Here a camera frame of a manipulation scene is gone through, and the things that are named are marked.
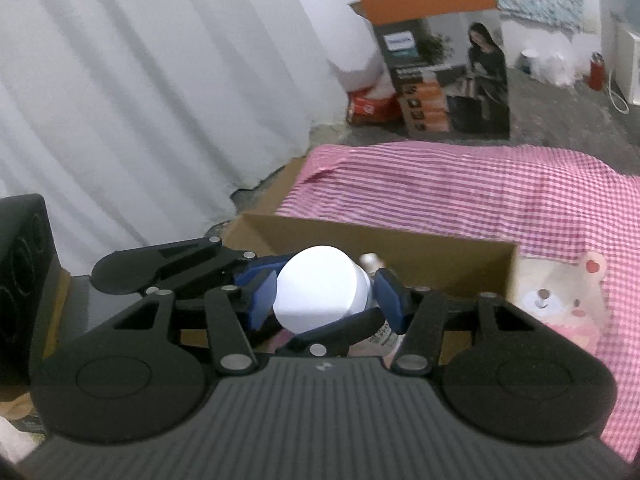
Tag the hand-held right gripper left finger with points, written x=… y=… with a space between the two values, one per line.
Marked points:
x=262 y=300

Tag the white bottle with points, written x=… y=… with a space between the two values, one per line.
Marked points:
x=320 y=290

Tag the beige bottle top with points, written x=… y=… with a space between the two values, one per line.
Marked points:
x=371 y=261

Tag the white plastic bag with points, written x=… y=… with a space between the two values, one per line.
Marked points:
x=550 y=67

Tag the brown cardboard box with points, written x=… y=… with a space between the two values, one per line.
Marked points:
x=400 y=255

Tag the pink checkered cloth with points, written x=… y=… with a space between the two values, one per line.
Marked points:
x=475 y=195

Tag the white water dispenser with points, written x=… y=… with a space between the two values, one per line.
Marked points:
x=629 y=65

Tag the red bottle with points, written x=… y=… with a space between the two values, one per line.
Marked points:
x=597 y=72

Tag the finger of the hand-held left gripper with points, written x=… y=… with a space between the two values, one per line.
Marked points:
x=340 y=332
x=175 y=265

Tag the printed appliance box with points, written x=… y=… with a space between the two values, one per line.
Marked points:
x=450 y=80

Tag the red packet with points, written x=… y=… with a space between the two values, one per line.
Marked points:
x=372 y=107

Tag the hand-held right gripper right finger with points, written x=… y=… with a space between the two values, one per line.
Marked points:
x=387 y=300

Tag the white curtain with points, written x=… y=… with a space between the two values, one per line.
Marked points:
x=150 y=85

